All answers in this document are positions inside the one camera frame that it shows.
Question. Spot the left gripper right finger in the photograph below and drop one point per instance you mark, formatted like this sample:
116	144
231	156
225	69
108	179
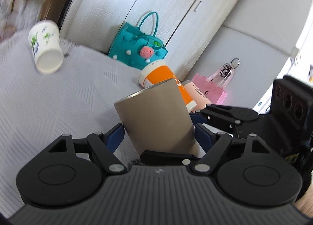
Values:
214	144

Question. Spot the pink paper gift bag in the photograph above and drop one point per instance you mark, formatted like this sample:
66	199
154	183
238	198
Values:
214	86

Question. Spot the pink bottle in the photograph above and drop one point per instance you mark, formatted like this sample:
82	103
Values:
197	95

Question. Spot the orange white paper cup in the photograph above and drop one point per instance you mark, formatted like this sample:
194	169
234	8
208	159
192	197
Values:
157	72

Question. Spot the white green-print paper cup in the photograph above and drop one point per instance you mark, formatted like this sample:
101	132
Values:
44	41

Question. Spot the beige metal tumbler cup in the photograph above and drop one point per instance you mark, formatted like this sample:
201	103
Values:
156	119

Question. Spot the teal felt handbag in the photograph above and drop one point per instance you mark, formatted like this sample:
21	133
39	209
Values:
135	48

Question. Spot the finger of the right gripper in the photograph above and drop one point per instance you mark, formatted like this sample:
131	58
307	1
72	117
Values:
152	158
222	117

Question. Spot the white patterned tablecloth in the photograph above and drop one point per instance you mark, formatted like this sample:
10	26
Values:
35	108

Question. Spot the light wood wardrobe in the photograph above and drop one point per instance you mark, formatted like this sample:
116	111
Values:
185	26

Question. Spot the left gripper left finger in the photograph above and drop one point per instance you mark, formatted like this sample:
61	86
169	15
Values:
102	147

